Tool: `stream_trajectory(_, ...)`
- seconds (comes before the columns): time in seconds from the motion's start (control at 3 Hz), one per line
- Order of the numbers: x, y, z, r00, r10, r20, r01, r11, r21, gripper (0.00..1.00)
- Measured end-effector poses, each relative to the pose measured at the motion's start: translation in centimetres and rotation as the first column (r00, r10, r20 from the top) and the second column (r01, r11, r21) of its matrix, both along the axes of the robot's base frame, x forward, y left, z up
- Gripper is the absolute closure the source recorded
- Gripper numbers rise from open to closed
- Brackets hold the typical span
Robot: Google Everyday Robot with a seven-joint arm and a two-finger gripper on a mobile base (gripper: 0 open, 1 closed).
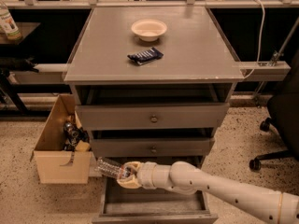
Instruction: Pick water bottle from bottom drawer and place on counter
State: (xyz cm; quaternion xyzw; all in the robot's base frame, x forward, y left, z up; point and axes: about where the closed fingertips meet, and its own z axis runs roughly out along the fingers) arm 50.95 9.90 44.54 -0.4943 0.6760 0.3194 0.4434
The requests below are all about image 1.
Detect dark blue snack packet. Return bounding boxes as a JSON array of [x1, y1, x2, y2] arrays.
[[127, 47, 164, 65]]

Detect grey drawer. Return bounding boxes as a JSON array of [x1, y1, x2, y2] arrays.
[[92, 155, 219, 224], [76, 103, 229, 131], [91, 138, 215, 158]]

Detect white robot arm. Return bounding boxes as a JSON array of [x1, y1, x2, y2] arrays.
[[117, 161, 299, 224]]

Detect green labelled bottle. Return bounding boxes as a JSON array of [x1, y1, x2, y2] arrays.
[[0, 1, 22, 40]]

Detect dark cans in box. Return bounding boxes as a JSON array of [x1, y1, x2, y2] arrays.
[[64, 121, 89, 151]]

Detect grey bottom drawer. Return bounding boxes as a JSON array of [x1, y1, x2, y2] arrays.
[[92, 155, 219, 224]]

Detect grey middle drawer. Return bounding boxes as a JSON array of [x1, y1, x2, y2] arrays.
[[91, 138, 215, 158]]

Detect black office chair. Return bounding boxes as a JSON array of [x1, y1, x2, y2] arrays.
[[249, 50, 299, 171]]

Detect dark side table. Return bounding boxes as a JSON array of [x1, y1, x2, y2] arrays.
[[0, 22, 40, 115]]

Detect grey drawer cabinet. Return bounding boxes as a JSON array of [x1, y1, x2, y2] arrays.
[[63, 6, 246, 224]]

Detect white cable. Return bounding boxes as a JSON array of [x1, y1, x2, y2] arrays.
[[243, 0, 266, 80]]

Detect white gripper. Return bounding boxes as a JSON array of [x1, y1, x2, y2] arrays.
[[117, 161, 156, 189]]

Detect grey top drawer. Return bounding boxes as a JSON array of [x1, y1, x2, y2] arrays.
[[76, 103, 229, 131]]

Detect clear plastic water bottle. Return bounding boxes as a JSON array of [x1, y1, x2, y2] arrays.
[[96, 157, 132, 179]]

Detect cardboard box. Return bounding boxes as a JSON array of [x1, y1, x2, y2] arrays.
[[33, 94, 92, 184]]

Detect white paper bowl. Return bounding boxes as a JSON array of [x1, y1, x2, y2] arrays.
[[131, 19, 167, 42]]

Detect yellow sponge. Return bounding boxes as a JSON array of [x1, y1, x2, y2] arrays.
[[75, 140, 91, 152]]

